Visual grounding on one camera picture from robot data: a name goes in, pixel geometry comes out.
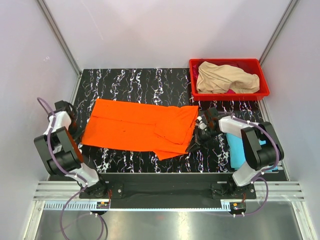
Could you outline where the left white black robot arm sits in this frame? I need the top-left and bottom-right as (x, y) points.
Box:
(33, 97), (108, 198)

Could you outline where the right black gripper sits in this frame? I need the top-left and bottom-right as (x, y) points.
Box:
(185, 126), (221, 154)

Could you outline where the orange t shirt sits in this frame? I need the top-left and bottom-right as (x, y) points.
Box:
(81, 99), (199, 161)

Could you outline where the red plastic bin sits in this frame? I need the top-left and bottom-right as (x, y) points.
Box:
(189, 58), (270, 101)

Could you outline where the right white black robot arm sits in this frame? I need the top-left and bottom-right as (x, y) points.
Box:
(186, 107), (284, 199)

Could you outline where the folded light blue t shirt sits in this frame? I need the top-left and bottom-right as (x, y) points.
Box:
(226, 133), (276, 171)

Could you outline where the beige t shirt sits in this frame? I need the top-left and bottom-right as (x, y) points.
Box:
(196, 61), (260, 94)

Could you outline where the aluminium frame rail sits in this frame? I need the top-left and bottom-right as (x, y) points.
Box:
(33, 181), (305, 202)

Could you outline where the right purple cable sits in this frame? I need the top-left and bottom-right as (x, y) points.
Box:
(219, 112), (280, 217)

